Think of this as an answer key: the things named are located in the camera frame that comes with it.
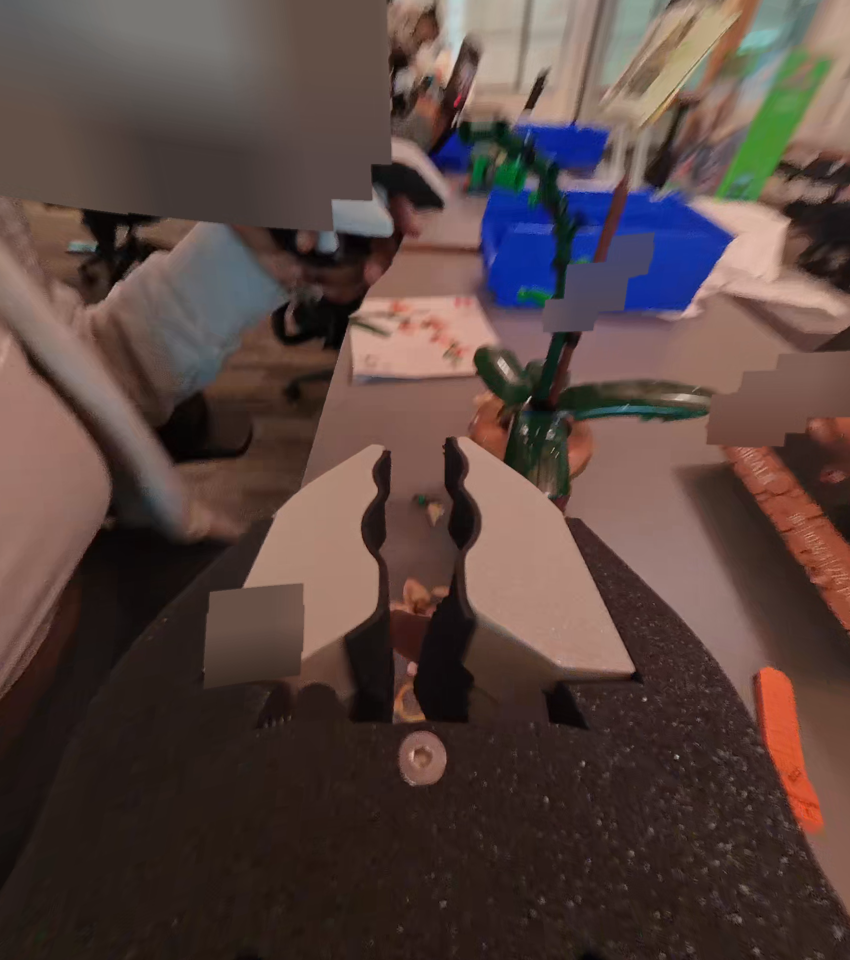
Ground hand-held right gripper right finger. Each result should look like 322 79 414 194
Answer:
419 436 636 723

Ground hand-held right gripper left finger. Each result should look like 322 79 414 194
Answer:
243 444 396 723

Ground brick orchid plant model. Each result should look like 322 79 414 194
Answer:
458 120 714 511

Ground grey desk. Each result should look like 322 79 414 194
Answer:
305 187 850 960

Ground person's left hand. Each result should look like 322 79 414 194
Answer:
320 225 405 301

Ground beige brick orchid flower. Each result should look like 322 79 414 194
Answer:
393 576 450 618

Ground blue plastic bin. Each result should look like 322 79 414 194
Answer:
481 187 733 312
432 123 609 177

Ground orchid instruction booklet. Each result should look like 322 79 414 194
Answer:
350 294 499 385

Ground black office chair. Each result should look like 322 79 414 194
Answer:
271 292 354 402

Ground picture display board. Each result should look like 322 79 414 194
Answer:
601 0 741 129

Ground black orchid product box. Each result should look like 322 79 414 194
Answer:
725 300 850 687

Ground orange brick separator tool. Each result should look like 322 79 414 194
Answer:
753 666 825 835

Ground person's pale jacket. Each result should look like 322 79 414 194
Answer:
0 187 197 759

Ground green banner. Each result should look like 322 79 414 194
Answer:
717 48 834 200

